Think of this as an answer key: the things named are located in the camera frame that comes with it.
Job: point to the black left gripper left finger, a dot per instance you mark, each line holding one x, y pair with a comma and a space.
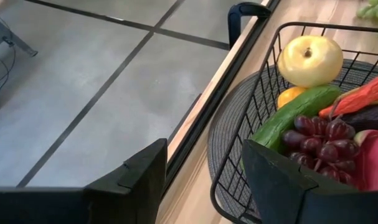
135, 193

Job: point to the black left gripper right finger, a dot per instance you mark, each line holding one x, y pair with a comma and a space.
272, 183

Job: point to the red grape bunch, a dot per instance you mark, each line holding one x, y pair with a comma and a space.
304, 124

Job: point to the green cucumber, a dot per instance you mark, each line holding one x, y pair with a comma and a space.
294, 112

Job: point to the yellow bell pepper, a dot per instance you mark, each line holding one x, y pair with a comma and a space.
288, 96

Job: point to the pink dragon fruit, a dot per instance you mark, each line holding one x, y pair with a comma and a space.
375, 161

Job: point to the dark purple eggplant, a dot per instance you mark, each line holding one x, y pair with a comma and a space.
369, 118

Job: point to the yellow pear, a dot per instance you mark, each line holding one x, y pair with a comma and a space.
310, 68

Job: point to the red chili pepper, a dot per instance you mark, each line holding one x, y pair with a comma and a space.
360, 98

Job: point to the black table clamp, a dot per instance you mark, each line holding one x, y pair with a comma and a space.
235, 21

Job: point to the green grape bunch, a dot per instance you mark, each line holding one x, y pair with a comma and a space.
377, 12

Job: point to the grey metal stand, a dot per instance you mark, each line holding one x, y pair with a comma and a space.
8, 34

